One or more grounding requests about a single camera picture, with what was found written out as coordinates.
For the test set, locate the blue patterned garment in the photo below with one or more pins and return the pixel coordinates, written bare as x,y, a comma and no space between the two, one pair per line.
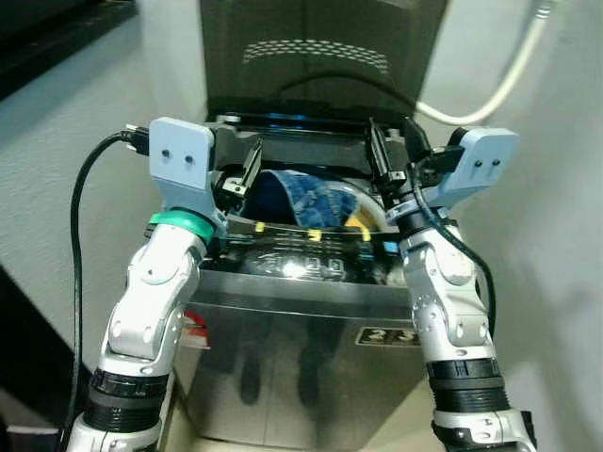
311,198

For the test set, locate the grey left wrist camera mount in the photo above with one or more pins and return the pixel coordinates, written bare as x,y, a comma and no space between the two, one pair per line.
181,160

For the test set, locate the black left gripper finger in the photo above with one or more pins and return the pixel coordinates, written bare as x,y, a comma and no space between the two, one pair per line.
253,169
236,160

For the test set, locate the black number label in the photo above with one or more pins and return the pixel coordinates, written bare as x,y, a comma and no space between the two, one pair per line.
386,336

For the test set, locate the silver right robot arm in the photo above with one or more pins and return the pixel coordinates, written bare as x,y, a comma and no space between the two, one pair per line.
450,301

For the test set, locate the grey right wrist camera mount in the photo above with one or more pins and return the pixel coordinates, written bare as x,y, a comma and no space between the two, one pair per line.
485,160

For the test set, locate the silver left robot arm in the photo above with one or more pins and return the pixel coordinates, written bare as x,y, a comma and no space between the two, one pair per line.
151,301

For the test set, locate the dark tinted washer lid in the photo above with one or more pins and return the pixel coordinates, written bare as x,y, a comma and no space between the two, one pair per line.
320,42

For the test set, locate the red and white sticker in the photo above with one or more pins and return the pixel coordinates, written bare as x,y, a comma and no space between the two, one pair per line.
196,330

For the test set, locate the silver top-load washing machine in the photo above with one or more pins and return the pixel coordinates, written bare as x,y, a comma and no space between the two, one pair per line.
320,377

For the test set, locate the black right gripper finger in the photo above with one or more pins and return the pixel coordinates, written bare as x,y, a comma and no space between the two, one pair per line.
415,139
381,155

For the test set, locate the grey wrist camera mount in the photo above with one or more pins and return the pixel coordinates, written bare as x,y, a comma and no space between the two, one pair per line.
181,160
485,160

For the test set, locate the dark window ledge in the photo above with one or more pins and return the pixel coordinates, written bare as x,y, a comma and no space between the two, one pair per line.
47,38

